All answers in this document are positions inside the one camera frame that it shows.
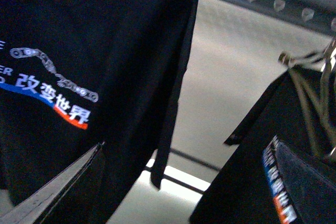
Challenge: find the finger of the camera left gripper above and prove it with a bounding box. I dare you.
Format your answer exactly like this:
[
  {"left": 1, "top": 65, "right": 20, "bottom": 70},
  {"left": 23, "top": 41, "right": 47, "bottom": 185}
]
[{"left": 1, "top": 143, "right": 105, "bottom": 224}]

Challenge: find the camera right gripper finger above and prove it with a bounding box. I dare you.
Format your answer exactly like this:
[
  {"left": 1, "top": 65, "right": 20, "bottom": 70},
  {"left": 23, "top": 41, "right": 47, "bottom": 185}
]
[{"left": 275, "top": 141, "right": 335, "bottom": 223}]

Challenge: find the metal wire hanger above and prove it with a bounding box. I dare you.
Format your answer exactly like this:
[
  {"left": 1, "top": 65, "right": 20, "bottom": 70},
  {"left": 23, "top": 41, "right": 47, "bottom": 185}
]
[{"left": 278, "top": 38, "right": 335, "bottom": 163}]

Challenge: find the black t-shirt with logo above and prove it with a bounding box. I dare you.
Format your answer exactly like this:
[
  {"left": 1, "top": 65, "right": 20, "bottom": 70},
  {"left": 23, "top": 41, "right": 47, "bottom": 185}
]
[{"left": 1, "top": 0, "right": 198, "bottom": 223}]

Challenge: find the lower black metal bar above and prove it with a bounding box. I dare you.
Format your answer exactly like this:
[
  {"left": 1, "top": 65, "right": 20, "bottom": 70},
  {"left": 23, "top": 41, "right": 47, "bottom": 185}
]
[{"left": 151, "top": 148, "right": 224, "bottom": 190}]

